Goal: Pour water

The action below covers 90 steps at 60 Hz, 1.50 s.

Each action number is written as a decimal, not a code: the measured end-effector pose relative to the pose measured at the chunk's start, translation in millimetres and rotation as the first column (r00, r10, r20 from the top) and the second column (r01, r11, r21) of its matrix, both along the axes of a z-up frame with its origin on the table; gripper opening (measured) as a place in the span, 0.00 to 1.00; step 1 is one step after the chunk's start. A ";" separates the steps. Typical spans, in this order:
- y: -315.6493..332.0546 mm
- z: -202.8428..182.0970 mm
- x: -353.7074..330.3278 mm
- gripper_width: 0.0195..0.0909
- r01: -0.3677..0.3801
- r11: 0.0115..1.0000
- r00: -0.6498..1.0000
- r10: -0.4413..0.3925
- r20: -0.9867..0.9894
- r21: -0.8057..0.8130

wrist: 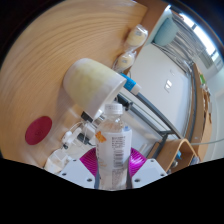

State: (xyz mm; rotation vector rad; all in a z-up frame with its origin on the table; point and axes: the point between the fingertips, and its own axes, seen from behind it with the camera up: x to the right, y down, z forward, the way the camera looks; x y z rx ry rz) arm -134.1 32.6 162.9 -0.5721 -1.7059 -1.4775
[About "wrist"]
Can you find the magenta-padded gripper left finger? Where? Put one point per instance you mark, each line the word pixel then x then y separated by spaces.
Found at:
pixel 76 171

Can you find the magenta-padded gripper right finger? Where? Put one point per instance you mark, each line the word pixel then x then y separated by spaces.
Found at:
pixel 150 171

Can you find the clear plastic water bottle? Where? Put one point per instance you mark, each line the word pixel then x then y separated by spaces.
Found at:
pixel 113 150

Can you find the flat round red coaster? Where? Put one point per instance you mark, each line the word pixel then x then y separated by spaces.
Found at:
pixel 38 130

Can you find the black electric shaver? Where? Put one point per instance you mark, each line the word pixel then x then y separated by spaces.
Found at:
pixel 126 102

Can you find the cream white cup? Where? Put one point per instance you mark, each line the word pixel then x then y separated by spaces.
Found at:
pixel 90 83

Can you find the wrapped yellow bun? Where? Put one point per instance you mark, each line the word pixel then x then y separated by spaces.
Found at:
pixel 136 36
pixel 125 61

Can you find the bed with teal sheet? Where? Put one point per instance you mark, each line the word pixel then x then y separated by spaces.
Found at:
pixel 186 36

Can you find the teal pillow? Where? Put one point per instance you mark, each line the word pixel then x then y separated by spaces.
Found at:
pixel 166 31

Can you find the grey metal desk frame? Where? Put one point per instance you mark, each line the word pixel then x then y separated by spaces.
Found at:
pixel 156 110

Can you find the long wooden wall shelf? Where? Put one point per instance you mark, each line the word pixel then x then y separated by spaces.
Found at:
pixel 203 113

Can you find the white wall light switch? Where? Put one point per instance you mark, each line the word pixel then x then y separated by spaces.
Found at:
pixel 168 85

